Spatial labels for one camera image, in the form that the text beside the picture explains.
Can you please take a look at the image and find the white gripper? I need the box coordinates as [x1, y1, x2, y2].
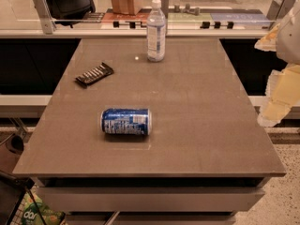
[254, 0, 300, 127]

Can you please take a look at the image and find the blue pepsi can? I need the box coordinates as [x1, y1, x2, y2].
[100, 108, 152, 136]

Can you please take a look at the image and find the clear plastic water bottle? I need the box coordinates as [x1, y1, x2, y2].
[146, 0, 166, 62]

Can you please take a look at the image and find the brown cardboard box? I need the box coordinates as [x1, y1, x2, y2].
[110, 0, 145, 16]

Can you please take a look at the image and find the black snack bar wrapper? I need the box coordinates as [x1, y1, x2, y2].
[76, 62, 114, 86]

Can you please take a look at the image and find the black office chair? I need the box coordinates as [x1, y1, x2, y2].
[46, 0, 96, 26]

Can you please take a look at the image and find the green chip bag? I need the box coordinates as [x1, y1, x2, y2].
[21, 193, 66, 225]

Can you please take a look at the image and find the right metal rail bracket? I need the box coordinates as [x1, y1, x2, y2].
[266, 0, 297, 27]

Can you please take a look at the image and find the metal rail bracket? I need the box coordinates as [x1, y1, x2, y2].
[33, 0, 56, 35]
[266, 0, 297, 27]

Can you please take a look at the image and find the left metal rail bracket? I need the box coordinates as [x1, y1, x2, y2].
[33, 0, 56, 35]

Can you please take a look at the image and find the black wire basket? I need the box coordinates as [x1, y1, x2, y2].
[0, 172, 34, 225]

